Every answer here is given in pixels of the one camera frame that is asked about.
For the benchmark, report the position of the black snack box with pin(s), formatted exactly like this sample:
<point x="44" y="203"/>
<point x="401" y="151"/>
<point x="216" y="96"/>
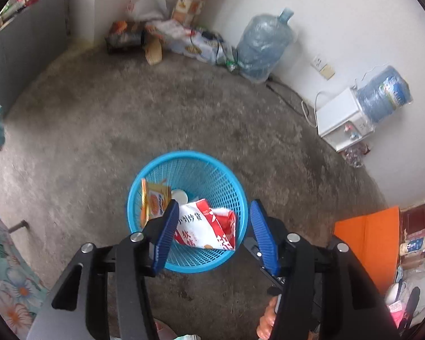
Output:
<point x="124" y="40"/>

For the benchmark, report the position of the white lotion bottle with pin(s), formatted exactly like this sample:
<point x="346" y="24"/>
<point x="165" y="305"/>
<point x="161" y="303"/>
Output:
<point x="414" y="245"/>

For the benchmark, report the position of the beige insole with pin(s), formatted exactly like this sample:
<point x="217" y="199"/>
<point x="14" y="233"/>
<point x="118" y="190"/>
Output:
<point x="154" y="53"/>

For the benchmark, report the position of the person's right hand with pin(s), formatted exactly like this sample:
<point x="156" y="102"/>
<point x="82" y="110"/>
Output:
<point x="267" y="322"/>

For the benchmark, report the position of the red snack bag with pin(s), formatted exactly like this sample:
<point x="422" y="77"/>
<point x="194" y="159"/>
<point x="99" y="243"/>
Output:
<point x="202" y="226"/>

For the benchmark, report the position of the blue water jug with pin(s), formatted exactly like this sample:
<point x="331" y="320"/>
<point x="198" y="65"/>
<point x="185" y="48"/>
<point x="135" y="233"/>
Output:
<point x="382" y="92"/>

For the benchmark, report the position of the wall socket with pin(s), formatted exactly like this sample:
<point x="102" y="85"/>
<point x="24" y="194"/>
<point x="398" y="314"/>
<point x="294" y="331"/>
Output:
<point x="322" y="65"/>

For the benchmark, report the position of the dark red wooden cabinet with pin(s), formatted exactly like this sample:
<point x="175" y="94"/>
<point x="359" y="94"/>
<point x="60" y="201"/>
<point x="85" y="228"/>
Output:
<point x="421" y="216"/>

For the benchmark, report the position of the floral blanket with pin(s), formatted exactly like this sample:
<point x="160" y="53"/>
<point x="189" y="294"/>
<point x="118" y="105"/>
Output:
<point x="7" y="290"/>

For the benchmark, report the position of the orange snack packet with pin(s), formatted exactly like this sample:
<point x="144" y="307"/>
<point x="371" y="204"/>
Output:
<point x="156" y="202"/>

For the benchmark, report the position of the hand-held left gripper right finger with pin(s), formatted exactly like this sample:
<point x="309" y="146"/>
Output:
<point x="264" y="233"/>

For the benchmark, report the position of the dark patterned bag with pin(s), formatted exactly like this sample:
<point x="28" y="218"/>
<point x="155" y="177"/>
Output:
<point x="354" y="156"/>

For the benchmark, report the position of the orange cardboard box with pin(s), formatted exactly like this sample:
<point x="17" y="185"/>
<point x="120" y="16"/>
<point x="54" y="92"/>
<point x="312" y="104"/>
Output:
<point x="372" y="237"/>

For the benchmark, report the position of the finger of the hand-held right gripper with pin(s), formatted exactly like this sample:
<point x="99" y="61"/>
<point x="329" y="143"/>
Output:
<point x="255" y="253"/>

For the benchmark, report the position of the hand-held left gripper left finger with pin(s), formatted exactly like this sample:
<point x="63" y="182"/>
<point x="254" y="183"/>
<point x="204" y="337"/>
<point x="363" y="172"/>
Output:
<point x="166" y="233"/>

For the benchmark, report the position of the blue plastic basket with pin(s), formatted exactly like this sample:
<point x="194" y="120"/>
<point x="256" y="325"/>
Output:
<point x="198" y="173"/>

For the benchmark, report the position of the white printed flat box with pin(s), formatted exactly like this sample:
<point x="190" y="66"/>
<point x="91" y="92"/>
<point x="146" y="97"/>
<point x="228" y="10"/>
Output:
<point x="184" y="40"/>

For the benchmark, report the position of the grey cabinet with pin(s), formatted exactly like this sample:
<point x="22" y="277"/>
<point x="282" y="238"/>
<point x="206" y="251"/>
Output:
<point x="28" y="42"/>

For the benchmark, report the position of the empty clear water jug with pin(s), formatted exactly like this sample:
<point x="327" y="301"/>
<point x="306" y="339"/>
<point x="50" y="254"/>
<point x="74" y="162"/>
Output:
<point x="265" y="46"/>

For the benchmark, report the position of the white round lid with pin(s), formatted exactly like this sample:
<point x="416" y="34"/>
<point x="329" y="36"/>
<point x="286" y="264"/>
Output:
<point x="180" y="196"/>

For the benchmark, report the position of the white water dispenser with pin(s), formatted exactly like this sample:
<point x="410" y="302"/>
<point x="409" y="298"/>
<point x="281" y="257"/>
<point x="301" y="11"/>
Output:
<point x="340" y="117"/>

